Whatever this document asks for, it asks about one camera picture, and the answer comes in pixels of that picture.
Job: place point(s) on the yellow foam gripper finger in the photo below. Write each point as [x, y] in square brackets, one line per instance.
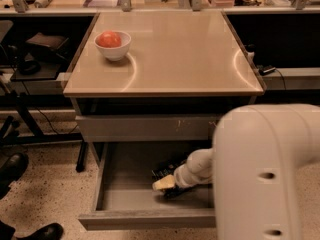
[167, 182]

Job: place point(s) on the blue chip bag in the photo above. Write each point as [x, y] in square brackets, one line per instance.
[165, 169]

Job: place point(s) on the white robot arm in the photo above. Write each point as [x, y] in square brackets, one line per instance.
[256, 151]

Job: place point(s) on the open grey middle drawer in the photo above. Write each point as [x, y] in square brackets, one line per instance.
[124, 198]

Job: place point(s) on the closed grey top drawer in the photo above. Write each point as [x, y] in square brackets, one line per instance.
[122, 128]

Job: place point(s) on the grey drawer cabinet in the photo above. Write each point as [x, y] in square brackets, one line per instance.
[179, 62]

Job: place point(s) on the black table leg left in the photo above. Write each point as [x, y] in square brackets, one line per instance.
[80, 165]

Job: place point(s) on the black shoe bottom left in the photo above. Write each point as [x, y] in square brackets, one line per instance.
[53, 231]

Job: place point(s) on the white ceramic bowl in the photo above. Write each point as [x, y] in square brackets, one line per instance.
[116, 54]

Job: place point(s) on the red apple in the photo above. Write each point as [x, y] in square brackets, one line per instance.
[109, 39]

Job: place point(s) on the black shoe left edge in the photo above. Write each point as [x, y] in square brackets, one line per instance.
[12, 170]

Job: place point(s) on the black device on shelf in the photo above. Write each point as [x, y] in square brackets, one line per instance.
[40, 57]

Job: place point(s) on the small black box with cable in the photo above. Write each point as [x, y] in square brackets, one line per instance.
[265, 70]

